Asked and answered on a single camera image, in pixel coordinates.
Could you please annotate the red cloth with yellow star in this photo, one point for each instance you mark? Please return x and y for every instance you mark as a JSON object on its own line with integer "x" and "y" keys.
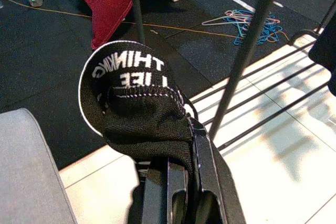
{"x": 113, "y": 3}

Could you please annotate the black underwear white print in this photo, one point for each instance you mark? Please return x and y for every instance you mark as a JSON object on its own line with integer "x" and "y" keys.
{"x": 147, "y": 119}

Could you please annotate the black metal clothes rack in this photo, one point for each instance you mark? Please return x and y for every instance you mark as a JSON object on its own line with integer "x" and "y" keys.
{"x": 249, "y": 51}

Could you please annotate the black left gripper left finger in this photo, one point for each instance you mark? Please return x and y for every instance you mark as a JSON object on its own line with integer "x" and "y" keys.
{"x": 157, "y": 197}

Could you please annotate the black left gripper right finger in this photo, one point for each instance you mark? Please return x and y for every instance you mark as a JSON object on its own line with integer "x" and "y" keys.
{"x": 207, "y": 176}

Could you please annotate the black hanging garment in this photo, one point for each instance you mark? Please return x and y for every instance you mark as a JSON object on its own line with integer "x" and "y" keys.
{"x": 325, "y": 51}

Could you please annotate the grey upholstered ottoman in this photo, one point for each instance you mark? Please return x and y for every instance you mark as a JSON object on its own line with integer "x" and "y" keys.
{"x": 26, "y": 169}

